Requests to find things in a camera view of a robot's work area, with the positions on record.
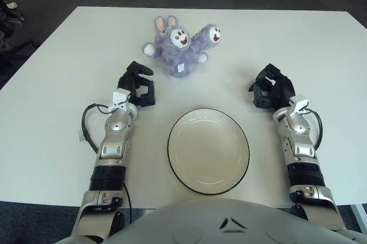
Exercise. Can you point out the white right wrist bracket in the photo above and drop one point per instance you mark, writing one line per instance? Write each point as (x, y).
(299, 103)

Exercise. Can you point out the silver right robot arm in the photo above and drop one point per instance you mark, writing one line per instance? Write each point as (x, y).
(301, 146)

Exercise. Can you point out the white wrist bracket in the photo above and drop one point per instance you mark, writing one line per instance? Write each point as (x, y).
(299, 103)
(120, 96)

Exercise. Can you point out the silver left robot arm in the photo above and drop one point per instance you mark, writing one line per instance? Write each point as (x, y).
(114, 129)

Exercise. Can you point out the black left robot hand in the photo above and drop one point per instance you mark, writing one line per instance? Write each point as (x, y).
(129, 79)

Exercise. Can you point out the white plate with black rim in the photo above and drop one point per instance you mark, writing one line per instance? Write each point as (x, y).
(206, 152)

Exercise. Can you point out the white table leg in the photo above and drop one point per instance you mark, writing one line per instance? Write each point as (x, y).
(359, 212)

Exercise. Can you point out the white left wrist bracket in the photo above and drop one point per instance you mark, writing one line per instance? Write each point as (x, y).
(120, 96)

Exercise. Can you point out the grey robot torso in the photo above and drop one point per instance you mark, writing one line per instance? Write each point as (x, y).
(200, 221)

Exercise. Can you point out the purple plush rabbit doll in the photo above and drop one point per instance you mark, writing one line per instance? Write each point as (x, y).
(175, 58)

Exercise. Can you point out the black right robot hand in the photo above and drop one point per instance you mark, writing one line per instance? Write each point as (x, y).
(281, 89)

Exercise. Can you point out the dark bag in background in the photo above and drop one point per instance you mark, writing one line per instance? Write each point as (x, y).
(8, 26)

